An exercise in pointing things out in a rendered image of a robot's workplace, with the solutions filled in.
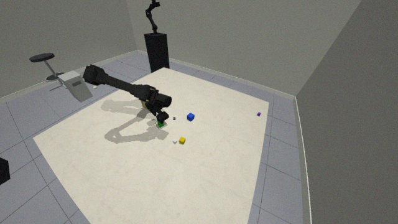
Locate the blue block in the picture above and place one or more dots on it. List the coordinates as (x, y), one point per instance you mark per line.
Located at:
(190, 116)

